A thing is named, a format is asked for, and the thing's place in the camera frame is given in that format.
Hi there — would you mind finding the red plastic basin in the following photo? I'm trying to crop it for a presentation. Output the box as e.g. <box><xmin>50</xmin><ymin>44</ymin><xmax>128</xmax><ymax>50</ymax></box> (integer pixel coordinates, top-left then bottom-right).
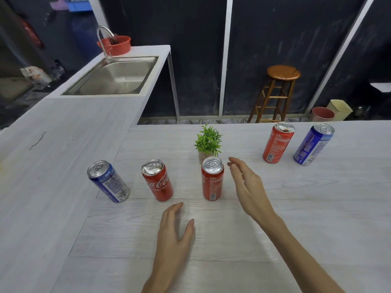
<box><xmin>97</xmin><ymin>35</ymin><xmax>132</xmax><ymax>57</ymax></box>

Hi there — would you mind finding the person's right hand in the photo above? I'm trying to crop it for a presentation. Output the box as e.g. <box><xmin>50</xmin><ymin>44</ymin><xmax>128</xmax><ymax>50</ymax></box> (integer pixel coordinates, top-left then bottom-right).
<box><xmin>227</xmin><ymin>157</ymin><xmax>280</xmax><ymax>225</ymax></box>

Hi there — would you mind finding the red can white script logo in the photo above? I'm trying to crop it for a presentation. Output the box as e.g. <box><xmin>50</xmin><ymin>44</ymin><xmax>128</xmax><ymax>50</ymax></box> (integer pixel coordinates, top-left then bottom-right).
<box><xmin>141</xmin><ymin>159</ymin><xmax>174</xmax><ymax>202</ymax></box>

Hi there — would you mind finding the person's left forearm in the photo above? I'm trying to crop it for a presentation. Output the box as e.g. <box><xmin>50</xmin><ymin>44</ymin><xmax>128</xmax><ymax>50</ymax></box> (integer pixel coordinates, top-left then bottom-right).
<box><xmin>141</xmin><ymin>271</ymin><xmax>184</xmax><ymax>293</ymax></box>

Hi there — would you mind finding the wooden bar stool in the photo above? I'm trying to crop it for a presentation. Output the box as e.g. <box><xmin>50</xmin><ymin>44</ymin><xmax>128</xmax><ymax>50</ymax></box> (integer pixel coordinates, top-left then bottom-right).
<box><xmin>247</xmin><ymin>65</ymin><xmax>301</xmax><ymax>124</ymax></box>

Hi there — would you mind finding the cream waste bin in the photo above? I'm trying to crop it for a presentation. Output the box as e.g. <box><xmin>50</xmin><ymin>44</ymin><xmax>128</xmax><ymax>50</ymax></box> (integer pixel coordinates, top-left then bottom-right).
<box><xmin>327</xmin><ymin>99</ymin><xmax>353</xmax><ymax>121</ymax></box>

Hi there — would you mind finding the pink waste bin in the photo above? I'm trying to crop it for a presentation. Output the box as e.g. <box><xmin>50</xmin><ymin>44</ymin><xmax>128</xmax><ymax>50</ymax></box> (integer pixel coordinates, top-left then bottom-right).
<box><xmin>312</xmin><ymin>107</ymin><xmax>335</xmax><ymax>122</ymax></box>

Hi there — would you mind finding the small green potted plant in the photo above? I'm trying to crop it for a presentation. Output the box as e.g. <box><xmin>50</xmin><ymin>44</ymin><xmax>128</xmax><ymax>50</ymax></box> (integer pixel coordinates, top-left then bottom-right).
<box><xmin>194</xmin><ymin>124</ymin><xmax>223</xmax><ymax>165</ymax></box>

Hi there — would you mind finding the blue plastic crate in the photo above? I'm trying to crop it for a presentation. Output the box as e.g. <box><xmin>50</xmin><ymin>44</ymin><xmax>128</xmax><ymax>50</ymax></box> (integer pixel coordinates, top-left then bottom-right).
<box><xmin>66</xmin><ymin>0</ymin><xmax>93</xmax><ymax>12</ymax></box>

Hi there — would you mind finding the person's right forearm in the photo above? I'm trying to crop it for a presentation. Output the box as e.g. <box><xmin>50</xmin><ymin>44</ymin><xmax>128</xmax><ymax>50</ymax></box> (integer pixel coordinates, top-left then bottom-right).
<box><xmin>260</xmin><ymin>216</ymin><xmax>346</xmax><ymax>293</ymax></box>

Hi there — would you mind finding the red soda can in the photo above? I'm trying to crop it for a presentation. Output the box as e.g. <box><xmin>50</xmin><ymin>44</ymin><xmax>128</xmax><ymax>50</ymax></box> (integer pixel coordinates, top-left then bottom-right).
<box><xmin>263</xmin><ymin>122</ymin><xmax>295</xmax><ymax>164</ymax></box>
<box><xmin>201</xmin><ymin>157</ymin><xmax>224</xmax><ymax>201</ymax></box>

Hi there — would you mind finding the white plastic bag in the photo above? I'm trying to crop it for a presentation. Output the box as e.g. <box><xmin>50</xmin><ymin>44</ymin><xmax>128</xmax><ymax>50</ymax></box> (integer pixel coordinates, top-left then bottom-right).
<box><xmin>20</xmin><ymin>66</ymin><xmax>52</xmax><ymax>86</ymax></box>

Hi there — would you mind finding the blue soda can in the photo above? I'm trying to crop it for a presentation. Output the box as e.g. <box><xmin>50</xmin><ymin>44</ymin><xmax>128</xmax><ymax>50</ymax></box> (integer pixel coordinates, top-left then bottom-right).
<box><xmin>293</xmin><ymin>123</ymin><xmax>335</xmax><ymax>166</ymax></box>
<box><xmin>87</xmin><ymin>161</ymin><xmax>131</xmax><ymax>203</ymax></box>

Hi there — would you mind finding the chrome faucet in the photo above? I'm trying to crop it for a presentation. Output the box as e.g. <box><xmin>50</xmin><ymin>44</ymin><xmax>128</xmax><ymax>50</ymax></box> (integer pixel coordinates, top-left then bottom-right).
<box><xmin>97</xmin><ymin>26</ymin><xmax>115</xmax><ymax>64</ymax></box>

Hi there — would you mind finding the person's left hand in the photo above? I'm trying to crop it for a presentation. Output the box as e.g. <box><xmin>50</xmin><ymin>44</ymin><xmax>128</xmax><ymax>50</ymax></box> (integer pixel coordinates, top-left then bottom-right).
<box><xmin>152</xmin><ymin>202</ymin><xmax>195</xmax><ymax>274</ymax></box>

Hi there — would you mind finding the white metal frame post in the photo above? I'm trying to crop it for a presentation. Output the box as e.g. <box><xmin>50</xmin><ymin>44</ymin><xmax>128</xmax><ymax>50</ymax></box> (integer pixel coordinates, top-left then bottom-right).
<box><xmin>305</xmin><ymin>0</ymin><xmax>376</xmax><ymax>114</ymax></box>
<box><xmin>219</xmin><ymin>0</ymin><xmax>234</xmax><ymax>117</ymax></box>

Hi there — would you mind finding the stainless steel sink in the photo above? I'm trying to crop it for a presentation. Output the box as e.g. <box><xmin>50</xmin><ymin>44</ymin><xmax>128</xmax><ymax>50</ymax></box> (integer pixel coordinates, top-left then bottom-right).
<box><xmin>61</xmin><ymin>56</ymin><xmax>159</xmax><ymax>96</ymax></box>

